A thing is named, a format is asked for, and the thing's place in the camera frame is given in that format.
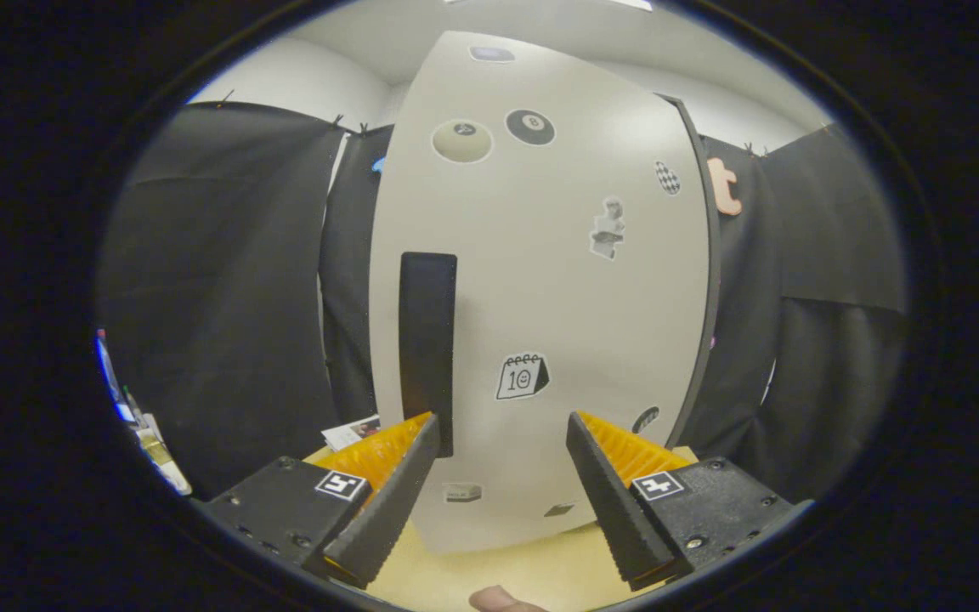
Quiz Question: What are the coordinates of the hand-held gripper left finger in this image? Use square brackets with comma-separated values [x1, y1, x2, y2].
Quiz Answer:
[201, 412, 442, 589]

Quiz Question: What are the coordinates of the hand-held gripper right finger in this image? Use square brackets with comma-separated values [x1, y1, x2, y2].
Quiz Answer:
[566, 411, 813, 592]

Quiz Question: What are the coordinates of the black door handle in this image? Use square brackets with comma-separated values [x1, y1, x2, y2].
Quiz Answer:
[398, 252, 459, 458]

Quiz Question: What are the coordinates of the white shoe cabinet door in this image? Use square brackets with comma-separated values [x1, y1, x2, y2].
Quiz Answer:
[368, 31, 711, 555]

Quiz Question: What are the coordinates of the grey shoe cabinet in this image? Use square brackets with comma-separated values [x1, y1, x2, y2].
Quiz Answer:
[655, 92, 723, 450]

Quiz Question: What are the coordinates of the white cover book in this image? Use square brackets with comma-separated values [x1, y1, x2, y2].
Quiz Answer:
[321, 415, 382, 452]

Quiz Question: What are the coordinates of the white side table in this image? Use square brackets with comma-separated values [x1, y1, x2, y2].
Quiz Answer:
[134, 423, 194, 496]

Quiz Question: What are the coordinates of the black backdrop cloth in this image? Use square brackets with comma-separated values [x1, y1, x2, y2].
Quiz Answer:
[97, 100, 909, 502]

